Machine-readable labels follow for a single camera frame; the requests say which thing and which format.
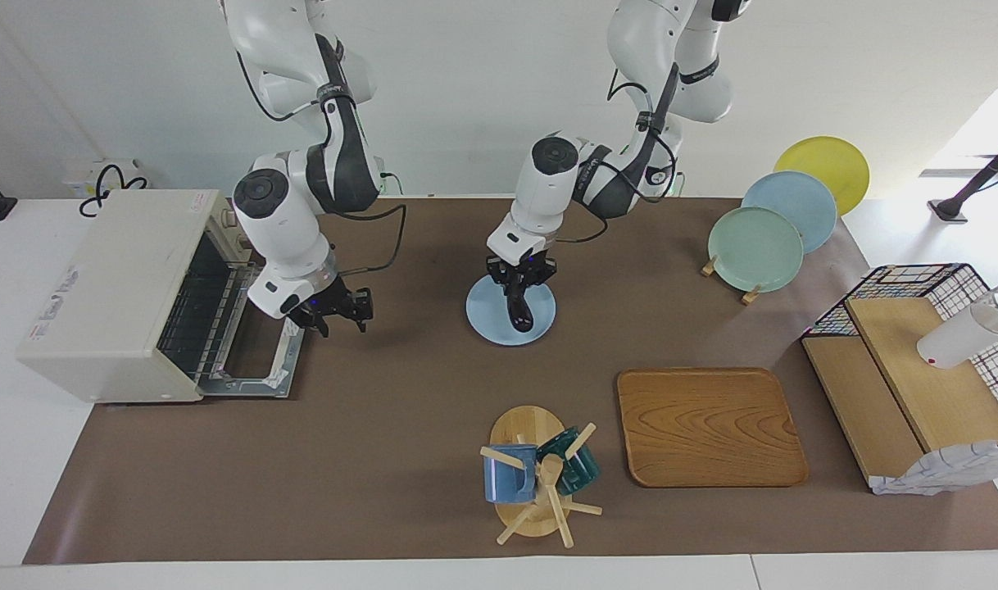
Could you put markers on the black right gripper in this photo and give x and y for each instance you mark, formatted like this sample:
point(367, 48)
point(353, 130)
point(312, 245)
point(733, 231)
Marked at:
point(335, 299)

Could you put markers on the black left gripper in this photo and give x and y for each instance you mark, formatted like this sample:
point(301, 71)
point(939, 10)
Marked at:
point(519, 270)

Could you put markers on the dark purple eggplant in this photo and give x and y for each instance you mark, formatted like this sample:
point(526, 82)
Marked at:
point(522, 318)

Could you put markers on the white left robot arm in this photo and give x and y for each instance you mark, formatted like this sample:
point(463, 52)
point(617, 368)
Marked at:
point(548, 188)

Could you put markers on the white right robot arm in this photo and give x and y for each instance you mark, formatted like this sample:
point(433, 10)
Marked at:
point(294, 221)

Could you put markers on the beige toaster oven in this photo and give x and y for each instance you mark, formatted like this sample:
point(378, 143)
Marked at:
point(106, 287)

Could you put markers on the wooden mug tree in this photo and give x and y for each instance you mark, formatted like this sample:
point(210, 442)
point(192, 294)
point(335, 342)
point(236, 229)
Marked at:
point(528, 426)

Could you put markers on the brown table mat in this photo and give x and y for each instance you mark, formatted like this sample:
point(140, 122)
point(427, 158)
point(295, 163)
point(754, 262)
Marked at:
point(384, 459)

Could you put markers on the dark green mug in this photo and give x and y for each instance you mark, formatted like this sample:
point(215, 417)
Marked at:
point(577, 467)

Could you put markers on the blue mug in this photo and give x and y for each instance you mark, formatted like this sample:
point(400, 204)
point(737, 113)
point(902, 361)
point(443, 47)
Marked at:
point(503, 479)

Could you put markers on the brown wooden tray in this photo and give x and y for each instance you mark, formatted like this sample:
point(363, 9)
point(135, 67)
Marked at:
point(704, 426)

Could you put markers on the wooden plate rack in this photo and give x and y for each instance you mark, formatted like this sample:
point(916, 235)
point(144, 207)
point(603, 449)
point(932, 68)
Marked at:
point(750, 296)

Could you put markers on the pale green plate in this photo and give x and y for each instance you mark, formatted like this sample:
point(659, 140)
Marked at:
point(753, 250)

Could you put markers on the light blue racked plate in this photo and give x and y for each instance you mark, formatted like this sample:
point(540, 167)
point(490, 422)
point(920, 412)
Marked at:
point(794, 197)

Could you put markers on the white power strip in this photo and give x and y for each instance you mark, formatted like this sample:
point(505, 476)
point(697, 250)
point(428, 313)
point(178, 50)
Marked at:
point(77, 176)

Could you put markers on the yellow plate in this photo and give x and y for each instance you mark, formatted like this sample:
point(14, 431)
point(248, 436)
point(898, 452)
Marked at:
point(827, 160)

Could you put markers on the white cup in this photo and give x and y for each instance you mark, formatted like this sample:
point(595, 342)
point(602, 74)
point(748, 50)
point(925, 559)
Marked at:
point(958, 336)

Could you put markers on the black stand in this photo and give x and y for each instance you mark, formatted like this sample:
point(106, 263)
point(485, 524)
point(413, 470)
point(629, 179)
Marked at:
point(978, 184)

